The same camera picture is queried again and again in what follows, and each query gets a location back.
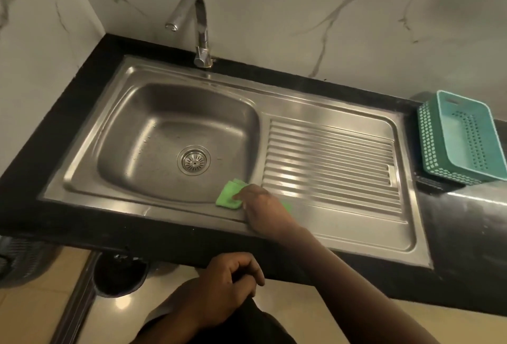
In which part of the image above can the person's left hand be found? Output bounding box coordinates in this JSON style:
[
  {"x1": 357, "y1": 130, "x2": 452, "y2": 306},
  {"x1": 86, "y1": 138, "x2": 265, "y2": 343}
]
[{"x1": 189, "y1": 252, "x2": 265, "y2": 329}]

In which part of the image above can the person's right hand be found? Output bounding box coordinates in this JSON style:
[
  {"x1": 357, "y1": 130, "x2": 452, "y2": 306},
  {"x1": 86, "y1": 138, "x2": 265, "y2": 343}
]
[{"x1": 231, "y1": 183, "x2": 302, "y2": 239}]

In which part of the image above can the green cleaning cloth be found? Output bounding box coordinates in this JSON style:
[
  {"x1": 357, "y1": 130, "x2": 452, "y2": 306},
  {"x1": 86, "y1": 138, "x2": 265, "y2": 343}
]
[{"x1": 215, "y1": 178, "x2": 293, "y2": 214}]

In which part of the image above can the person's right forearm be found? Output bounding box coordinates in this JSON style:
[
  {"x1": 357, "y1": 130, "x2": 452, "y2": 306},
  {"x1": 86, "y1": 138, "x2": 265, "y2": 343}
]
[{"x1": 283, "y1": 227, "x2": 438, "y2": 344}]

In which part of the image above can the person's left forearm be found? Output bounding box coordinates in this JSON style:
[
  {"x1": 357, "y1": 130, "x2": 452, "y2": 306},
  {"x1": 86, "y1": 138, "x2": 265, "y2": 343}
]
[{"x1": 134, "y1": 280, "x2": 208, "y2": 344}]

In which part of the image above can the person's black clothing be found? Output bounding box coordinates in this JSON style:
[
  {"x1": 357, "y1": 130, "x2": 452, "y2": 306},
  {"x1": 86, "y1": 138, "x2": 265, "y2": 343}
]
[{"x1": 137, "y1": 296, "x2": 298, "y2": 344}]

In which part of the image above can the round metal drain strainer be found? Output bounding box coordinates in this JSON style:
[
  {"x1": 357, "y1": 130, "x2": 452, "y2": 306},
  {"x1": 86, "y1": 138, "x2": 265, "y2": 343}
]
[{"x1": 177, "y1": 145, "x2": 213, "y2": 176}]

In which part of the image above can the stainless steel sink with drainboard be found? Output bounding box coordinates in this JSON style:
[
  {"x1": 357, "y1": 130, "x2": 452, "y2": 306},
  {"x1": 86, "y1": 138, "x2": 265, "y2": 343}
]
[{"x1": 37, "y1": 55, "x2": 434, "y2": 269}]

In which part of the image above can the black round bucket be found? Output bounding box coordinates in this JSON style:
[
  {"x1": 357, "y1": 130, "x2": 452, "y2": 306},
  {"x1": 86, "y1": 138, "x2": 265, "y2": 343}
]
[{"x1": 93, "y1": 252, "x2": 150, "y2": 298}]

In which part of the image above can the chrome curved faucet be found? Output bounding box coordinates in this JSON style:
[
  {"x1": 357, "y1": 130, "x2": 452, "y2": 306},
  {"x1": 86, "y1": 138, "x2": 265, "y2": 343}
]
[{"x1": 165, "y1": 0, "x2": 215, "y2": 69}]

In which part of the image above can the dark woven basket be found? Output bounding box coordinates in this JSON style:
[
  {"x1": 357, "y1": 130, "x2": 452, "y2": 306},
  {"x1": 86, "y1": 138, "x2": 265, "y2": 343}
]
[{"x1": 0, "y1": 236, "x2": 53, "y2": 290}]

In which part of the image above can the teal perforated plastic basket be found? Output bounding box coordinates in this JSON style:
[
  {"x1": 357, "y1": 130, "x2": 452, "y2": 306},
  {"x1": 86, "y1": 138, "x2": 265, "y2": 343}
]
[{"x1": 417, "y1": 90, "x2": 507, "y2": 186}]

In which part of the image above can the metal floor rail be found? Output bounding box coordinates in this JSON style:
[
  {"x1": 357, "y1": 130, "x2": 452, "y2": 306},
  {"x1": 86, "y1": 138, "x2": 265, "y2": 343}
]
[{"x1": 51, "y1": 252, "x2": 104, "y2": 344}]

